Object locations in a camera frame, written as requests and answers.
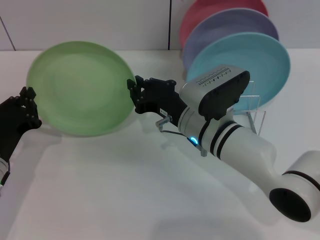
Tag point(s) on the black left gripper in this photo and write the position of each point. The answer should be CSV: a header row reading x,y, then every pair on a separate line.
x,y
10,130

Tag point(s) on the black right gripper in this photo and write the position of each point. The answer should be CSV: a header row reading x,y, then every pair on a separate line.
x,y
162,100

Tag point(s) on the green plate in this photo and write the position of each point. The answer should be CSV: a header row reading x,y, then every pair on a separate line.
x,y
80,90

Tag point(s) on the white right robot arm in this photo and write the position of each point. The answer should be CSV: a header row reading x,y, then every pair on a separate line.
x,y
245,147

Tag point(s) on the red plate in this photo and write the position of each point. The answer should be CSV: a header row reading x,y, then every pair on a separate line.
x,y
197,15

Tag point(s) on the purple plate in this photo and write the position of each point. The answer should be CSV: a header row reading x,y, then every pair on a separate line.
x,y
225,25

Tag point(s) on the light blue plate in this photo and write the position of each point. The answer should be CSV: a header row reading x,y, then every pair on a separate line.
x,y
270,57

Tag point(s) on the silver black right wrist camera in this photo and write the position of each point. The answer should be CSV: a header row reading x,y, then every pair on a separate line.
x,y
220,100

